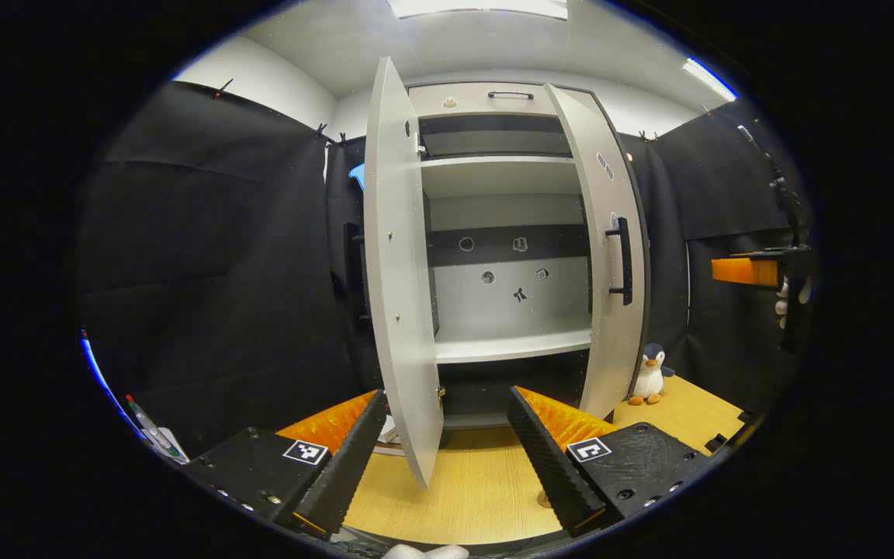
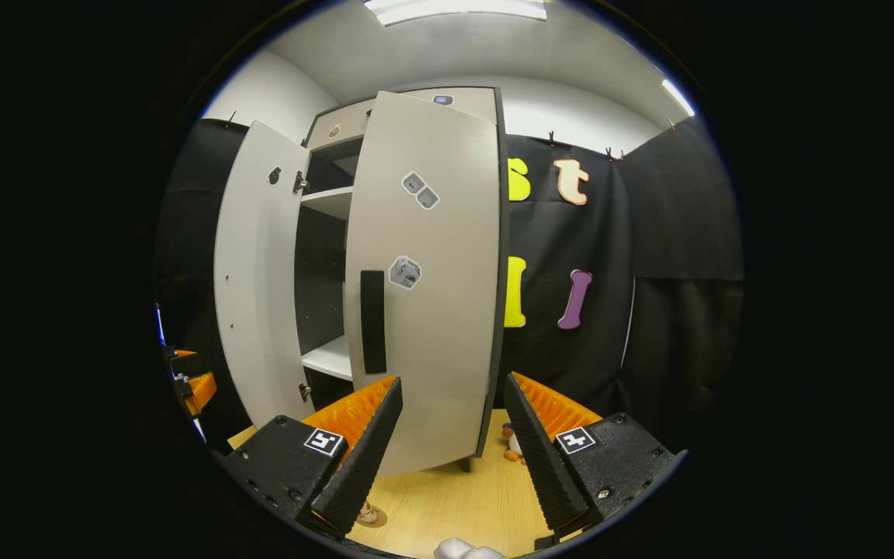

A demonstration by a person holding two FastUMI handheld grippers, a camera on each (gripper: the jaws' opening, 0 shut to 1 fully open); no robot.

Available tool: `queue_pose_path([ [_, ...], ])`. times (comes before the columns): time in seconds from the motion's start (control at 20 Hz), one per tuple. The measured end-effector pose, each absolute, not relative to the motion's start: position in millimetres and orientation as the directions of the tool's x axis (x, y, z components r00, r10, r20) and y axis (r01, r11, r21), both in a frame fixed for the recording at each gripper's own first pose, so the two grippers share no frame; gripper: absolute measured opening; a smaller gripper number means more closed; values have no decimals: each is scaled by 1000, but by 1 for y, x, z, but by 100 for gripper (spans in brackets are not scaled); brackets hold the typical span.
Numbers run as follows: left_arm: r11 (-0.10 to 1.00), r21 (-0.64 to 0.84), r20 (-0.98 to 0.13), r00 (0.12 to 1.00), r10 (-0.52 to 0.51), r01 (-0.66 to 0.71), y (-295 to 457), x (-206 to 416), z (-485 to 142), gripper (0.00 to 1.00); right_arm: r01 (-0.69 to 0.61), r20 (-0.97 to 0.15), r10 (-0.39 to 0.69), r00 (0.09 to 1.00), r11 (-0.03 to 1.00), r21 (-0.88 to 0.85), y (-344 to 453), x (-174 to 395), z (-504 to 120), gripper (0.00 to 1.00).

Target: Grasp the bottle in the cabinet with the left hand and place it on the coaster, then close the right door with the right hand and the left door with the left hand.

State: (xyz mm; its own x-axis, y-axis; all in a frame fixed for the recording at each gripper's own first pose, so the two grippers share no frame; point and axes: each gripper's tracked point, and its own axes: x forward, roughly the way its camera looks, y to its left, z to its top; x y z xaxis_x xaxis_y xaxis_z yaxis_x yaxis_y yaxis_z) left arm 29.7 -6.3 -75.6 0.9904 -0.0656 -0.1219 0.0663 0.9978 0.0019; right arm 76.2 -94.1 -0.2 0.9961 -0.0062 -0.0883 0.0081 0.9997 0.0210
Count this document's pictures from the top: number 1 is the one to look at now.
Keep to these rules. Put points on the white cabinet shelf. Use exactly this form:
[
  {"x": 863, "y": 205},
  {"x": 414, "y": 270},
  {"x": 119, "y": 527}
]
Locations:
[
  {"x": 509, "y": 347},
  {"x": 493, "y": 175}
]

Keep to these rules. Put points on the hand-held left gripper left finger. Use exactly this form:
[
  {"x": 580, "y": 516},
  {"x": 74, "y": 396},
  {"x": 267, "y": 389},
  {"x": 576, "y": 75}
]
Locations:
[{"x": 350, "y": 466}]

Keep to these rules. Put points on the white and grey cabinet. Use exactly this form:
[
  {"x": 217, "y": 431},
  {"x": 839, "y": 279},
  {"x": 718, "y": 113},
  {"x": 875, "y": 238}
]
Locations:
[{"x": 509, "y": 303}]

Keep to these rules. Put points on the beige cabinet drawer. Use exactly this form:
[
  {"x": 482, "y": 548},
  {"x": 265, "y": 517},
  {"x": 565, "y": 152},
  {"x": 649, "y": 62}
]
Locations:
[{"x": 509, "y": 107}]

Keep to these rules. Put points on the white cabinet door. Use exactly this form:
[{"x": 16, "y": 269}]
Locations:
[
  {"x": 400, "y": 272},
  {"x": 606, "y": 349}
]

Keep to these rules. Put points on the penguin plush toy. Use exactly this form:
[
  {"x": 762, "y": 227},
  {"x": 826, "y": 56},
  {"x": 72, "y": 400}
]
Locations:
[{"x": 649, "y": 380}]

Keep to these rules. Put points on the white plastic device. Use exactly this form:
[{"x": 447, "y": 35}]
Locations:
[{"x": 173, "y": 446}]

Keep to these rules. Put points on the black backdrop cloth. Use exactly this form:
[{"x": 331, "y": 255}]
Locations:
[{"x": 206, "y": 272}]

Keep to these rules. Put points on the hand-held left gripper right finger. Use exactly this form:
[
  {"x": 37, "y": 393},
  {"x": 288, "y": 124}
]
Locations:
[{"x": 552, "y": 466}]

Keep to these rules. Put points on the rectangular ceiling light panel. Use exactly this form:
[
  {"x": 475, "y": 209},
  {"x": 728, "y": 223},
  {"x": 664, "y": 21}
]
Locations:
[
  {"x": 709, "y": 78},
  {"x": 478, "y": 8}
]

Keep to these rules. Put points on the green and red pen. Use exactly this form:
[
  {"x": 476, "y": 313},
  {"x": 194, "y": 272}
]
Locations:
[{"x": 143, "y": 419}]

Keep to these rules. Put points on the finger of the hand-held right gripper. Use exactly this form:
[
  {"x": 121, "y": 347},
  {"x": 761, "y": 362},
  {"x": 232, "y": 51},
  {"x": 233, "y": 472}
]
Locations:
[{"x": 742, "y": 272}]

